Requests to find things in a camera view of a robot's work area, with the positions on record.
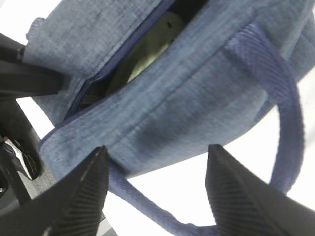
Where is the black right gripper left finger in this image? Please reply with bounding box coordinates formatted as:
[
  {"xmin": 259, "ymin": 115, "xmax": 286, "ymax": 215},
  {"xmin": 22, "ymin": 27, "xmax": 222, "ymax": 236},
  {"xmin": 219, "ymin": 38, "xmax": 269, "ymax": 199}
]
[{"xmin": 0, "ymin": 147, "xmax": 109, "ymax": 236}]

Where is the green lid glass container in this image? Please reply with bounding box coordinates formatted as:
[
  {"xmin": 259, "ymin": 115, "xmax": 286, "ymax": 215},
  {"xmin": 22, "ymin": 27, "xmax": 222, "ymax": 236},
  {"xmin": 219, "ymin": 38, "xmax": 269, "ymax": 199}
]
[{"xmin": 105, "ymin": 11, "xmax": 185, "ymax": 96}]

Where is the navy blue lunch bag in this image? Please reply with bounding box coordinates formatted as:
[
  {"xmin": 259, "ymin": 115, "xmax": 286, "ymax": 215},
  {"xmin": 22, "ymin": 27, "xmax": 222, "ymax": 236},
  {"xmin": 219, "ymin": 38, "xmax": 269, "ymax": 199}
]
[{"xmin": 23, "ymin": 0, "xmax": 315, "ymax": 236}]

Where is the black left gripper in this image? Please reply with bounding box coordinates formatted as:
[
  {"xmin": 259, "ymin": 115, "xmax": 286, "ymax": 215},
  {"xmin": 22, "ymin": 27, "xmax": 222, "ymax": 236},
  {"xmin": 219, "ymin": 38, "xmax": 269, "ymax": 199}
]
[{"xmin": 0, "ymin": 100, "xmax": 45, "ymax": 216}]

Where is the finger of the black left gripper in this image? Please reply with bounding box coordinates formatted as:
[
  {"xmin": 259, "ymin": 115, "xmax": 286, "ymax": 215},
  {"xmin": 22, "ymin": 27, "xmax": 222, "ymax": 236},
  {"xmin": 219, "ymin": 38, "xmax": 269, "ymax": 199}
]
[{"xmin": 0, "ymin": 34, "xmax": 64, "ymax": 96}]

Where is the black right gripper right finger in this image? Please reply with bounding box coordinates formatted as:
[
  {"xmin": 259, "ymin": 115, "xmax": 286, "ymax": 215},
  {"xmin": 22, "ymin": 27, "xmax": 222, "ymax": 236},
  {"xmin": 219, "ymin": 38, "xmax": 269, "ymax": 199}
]
[{"xmin": 205, "ymin": 145, "xmax": 315, "ymax": 236}]

